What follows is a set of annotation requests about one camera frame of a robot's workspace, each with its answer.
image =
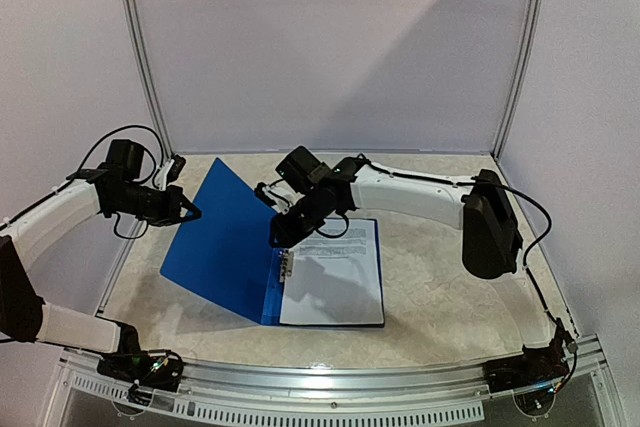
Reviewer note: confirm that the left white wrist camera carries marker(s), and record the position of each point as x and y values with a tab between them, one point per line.
169	172

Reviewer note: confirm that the left aluminium corner post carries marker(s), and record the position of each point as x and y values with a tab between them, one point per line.
134	23

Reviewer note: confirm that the white paper sheet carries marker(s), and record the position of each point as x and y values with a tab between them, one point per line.
335	281

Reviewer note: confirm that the aluminium front rail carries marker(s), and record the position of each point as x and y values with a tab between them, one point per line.
589	389

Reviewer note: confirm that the blue file folder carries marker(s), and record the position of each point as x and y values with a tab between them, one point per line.
224	257

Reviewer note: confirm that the right aluminium corner post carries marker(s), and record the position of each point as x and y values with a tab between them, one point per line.
525	47

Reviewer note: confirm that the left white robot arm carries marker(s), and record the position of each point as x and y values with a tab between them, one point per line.
111	189

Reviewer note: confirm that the folder metal clip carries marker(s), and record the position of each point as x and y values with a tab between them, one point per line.
286	263

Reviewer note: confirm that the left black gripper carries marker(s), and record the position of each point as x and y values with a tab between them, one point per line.
170	214

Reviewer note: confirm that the perforated white cable tray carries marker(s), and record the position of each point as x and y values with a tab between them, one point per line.
94	402

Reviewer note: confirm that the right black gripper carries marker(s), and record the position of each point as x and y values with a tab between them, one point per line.
288	227

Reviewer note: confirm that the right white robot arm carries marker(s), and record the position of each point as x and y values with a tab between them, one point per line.
477	206

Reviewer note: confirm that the aluminium corner post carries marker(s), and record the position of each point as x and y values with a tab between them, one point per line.
134	23
525	47

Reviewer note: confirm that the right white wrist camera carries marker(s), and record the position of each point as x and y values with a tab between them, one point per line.
275	195

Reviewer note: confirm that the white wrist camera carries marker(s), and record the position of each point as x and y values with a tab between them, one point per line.
169	172
275	195

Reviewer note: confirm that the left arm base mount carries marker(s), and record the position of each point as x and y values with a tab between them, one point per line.
156	369

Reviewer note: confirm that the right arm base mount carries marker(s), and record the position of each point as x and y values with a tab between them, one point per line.
550	367

